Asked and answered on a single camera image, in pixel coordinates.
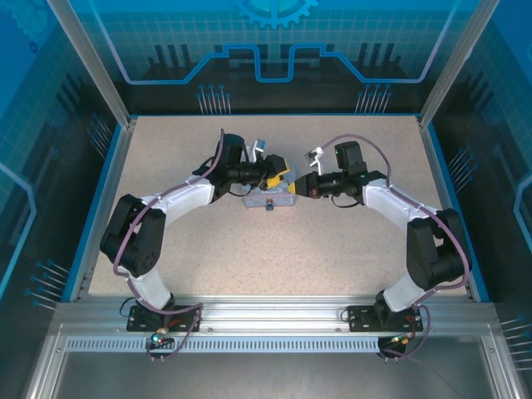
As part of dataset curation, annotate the pastel cartoon tin box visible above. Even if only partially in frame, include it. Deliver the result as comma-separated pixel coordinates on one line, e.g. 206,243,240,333
242,161,301,209

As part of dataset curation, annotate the blue printed backdrop panel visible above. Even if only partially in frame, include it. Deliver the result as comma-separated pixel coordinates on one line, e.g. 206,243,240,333
85,0,466,116

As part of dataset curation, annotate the metal shelf panel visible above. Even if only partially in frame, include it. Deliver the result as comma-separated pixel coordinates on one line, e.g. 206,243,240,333
22,323,523,399

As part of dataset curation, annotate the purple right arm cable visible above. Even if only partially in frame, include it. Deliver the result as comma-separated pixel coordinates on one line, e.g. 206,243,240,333
322,132,473,362

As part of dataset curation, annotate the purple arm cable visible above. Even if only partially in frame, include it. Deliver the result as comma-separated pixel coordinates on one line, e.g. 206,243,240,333
322,132,473,362
110,127,228,362

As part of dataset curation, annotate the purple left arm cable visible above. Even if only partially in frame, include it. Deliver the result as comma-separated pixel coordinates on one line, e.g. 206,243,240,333
110,127,228,362

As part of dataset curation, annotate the aluminium mounting rail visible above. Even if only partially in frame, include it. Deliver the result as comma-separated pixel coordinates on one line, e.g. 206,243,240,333
53,293,498,334

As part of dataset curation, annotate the aluminium frame post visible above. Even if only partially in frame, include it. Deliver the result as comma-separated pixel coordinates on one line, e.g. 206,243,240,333
416,0,502,129
46,0,139,128

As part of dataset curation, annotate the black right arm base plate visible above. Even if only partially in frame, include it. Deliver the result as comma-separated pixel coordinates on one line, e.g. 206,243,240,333
347,304,425,333

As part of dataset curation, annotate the slotted grey cable duct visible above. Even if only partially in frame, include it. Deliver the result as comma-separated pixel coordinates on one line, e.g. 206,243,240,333
65,335,416,355

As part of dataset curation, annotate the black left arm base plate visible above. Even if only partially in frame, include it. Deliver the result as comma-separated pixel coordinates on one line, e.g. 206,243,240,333
126,304,204,333

